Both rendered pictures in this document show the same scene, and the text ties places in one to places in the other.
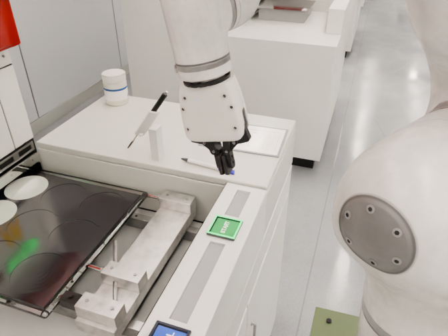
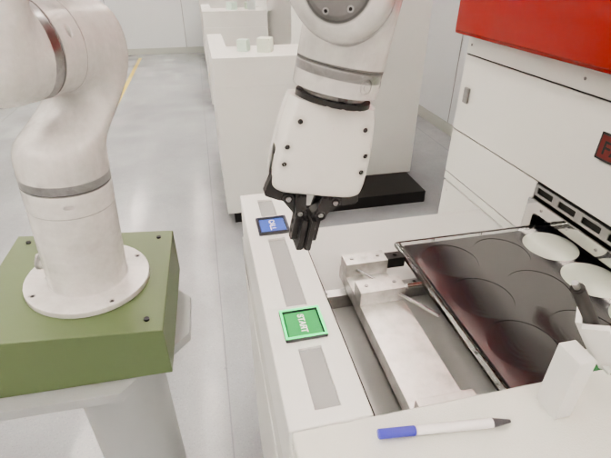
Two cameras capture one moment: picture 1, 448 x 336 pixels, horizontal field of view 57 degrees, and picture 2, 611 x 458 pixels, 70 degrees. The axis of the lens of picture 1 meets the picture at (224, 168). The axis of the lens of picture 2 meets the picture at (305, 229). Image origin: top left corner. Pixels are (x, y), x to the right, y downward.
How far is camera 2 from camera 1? 1.00 m
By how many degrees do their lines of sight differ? 109
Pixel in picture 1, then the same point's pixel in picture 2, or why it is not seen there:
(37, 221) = (542, 293)
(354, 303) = not seen: outside the picture
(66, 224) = (510, 303)
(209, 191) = not seen: hidden behind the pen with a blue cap
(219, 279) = (265, 273)
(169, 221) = (424, 383)
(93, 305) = (368, 254)
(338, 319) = (135, 323)
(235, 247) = (272, 307)
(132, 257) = (403, 318)
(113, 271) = (387, 280)
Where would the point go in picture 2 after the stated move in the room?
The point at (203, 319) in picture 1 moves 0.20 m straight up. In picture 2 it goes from (257, 244) to (249, 133)
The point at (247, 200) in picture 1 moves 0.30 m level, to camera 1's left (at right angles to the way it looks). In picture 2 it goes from (308, 387) to (484, 297)
